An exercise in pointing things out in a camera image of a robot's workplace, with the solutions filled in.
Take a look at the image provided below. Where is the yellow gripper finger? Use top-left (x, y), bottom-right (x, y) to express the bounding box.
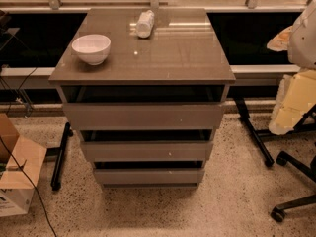
top-left (267, 26), bottom-right (292, 51)
top-left (269, 70), bottom-right (316, 135)

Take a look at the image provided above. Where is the grey bottom drawer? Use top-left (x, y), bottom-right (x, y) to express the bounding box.
top-left (93, 161), bottom-right (204, 187)

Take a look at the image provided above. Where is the grey drawer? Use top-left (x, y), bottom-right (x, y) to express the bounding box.
top-left (93, 161), bottom-right (204, 187)
top-left (63, 85), bottom-right (223, 130)
top-left (80, 129), bottom-right (213, 162)

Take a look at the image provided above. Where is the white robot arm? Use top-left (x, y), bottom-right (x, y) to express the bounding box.
top-left (267, 1), bottom-right (316, 135)

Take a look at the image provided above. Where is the grey middle drawer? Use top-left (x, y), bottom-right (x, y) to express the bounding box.
top-left (80, 129), bottom-right (213, 162)

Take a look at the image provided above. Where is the grey drawer cabinet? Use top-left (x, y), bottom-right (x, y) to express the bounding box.
top-left (48, 7), bottom-right (237, 190)

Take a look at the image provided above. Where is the grey top drawer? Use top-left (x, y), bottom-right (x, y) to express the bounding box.
top-left (63, 85), bottom-right (223, 130)

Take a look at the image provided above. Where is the open cardboard box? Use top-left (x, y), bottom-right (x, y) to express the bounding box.
top-left (0, 114), bottom-right (46, 217)

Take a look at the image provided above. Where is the black right stand foot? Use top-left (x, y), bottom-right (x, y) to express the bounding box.
top-left (234, 97), bottom-right (275, 167)

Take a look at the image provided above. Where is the black stand foot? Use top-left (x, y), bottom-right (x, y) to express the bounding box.
top-left (50, 122), bottom-right (73, 191)
top-left (234, 97), bottom-right (275, 167)

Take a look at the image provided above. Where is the white plastic bottle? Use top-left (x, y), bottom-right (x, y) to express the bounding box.
top-left (135, 10), bottom-right (155, 39)

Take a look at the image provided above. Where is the white ceramic bowl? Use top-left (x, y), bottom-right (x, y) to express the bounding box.
top-left (71, 34), bottom-right (111, 65)

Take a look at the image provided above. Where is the black left stand foot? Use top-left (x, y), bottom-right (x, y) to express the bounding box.
top-left (50, 122), bottom-right (73, 191)

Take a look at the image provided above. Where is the black floor cable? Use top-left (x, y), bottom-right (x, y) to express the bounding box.
top-left (0, 136), bottom-right (58, 237)

